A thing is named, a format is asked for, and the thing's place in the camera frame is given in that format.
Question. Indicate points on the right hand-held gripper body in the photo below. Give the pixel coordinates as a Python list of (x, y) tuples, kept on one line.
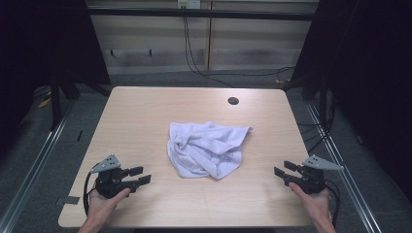
[(312, 181)]

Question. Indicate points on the yellow floor object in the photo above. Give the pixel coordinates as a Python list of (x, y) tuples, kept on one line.
[(44, 103)]

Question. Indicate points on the black metal stand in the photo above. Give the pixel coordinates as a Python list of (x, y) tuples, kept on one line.
[(55, 106)]

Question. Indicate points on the person's left hand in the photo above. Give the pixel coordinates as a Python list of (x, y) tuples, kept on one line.
[(102, 208)]

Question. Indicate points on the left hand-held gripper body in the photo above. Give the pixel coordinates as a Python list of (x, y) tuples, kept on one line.
[(108, 184)]

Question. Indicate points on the person's right hand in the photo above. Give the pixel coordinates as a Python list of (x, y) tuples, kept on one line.
[(317, 205)]

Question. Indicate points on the black horizontal bar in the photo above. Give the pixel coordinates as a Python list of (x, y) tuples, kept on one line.
[(200, 14)]

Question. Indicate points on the white printed towel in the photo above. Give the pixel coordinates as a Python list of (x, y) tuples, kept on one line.
[(207, 149)]

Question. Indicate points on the metal floor rail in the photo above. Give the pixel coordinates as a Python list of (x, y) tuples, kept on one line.
[(35, 168), (343, 161)]

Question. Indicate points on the white wall socket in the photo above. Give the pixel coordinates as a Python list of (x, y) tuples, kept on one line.
[(189, 4)]

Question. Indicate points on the small black floor strip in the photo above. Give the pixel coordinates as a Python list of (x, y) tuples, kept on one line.
[(79, 136)]

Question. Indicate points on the grey tape strip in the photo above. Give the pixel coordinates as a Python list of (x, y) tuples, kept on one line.
[(69, 200)]

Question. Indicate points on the black curtain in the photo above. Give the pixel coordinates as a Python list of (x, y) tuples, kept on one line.
[(42, 48), (372, 81)]

